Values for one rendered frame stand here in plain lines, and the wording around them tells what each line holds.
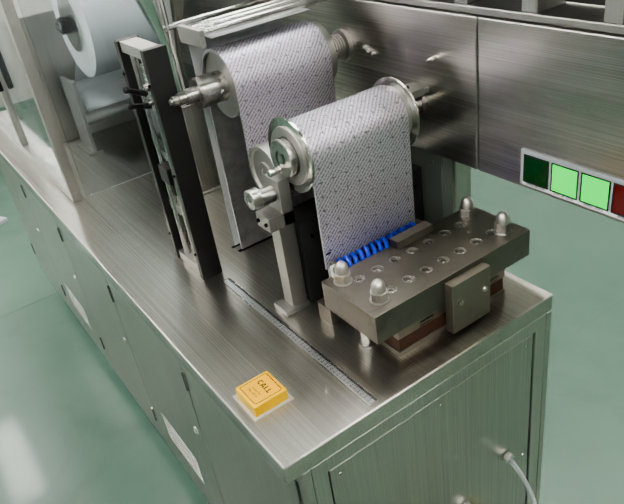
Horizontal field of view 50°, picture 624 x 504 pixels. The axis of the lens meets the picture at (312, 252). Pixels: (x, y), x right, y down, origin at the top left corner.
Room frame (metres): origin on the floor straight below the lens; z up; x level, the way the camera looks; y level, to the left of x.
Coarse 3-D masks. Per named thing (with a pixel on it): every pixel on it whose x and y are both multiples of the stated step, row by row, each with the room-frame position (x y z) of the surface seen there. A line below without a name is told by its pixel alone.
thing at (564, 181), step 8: (552, 168) 1.04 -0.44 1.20; (560, 168) 1.02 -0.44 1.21; (552, 176) 1.04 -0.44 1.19; (560, 176) 1.02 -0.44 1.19; (568, 176) 1.01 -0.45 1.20; (576, 176) 0.99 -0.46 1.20; (552, 184) 1.03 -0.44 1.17; (560, 184) 1.02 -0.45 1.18; (568, 184) 1.01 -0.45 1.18; (576, 184) 0.99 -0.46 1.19; (560, 192) 1.02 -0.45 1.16; (568, 192) 1.01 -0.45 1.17
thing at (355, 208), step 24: (360, 168) 1.16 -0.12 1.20; (384, 168) 1.19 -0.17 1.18; (408, 168) 1.22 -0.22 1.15; (336, 192) 1.13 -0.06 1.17; (360, 192) 1.16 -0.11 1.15; (384, 192) 1.19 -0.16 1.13; (408, 192) 1.22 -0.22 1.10; (336, 216) 1.13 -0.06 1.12; (360, 216) 1.16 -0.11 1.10; (384, 216) 1.19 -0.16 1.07; (408, 216) 1.22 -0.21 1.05; (336, 240) 1.13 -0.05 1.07; (360, 240) 1.16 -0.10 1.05
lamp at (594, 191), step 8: (584, 176) 0.98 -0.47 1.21; (584, 184) 0.98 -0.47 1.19; (592, 184) 0.97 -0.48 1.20; (600, 184) 0.95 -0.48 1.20; (608, 184) 0.94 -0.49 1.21; (584, 192) 0.98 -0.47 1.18; (592, 192) 0.97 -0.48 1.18; (600, 192) 0.95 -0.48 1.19; (608, 192) 0.94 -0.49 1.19; (584, 200) 0.98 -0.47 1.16; (592, 200) 0.96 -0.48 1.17; (600, 200) 0.95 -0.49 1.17
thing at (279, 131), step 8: (392, 88) 1.28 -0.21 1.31; (400, 96) 1.26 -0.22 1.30; (408, 104) 1.25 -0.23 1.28; (408, 112) 1.24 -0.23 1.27; (280, 128) 1.17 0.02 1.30; (272, 136) 1.20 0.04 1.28; (280, 136) 1.17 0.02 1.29; (288, 136) 1.15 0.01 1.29; (296, 144) 1.13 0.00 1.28; (304, 160) 1.11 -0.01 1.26; (304, 168) 1.11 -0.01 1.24; (296, 176) 1.14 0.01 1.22; (304, 176) 1.12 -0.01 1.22; (296, 184) 1.15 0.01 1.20
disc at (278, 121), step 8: (272, 120) 1.20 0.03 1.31; (280, 120) 1.17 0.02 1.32; (288, 120) 1.15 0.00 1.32; (272, 128) 1.20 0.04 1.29; (288, 128) 1.15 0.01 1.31; (296, 128) 1.13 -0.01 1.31; (296, 136) 1.13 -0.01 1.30; (304, 144) 1.11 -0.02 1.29; (304, 152) 1.11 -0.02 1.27; (312, 160) 1.10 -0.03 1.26; (312, 168) 1.10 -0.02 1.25; (312, 176) 1.10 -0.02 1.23; (304, 184) 1.13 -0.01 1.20; (312, 184) 1.11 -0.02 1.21; (304, 192) 1.14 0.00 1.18
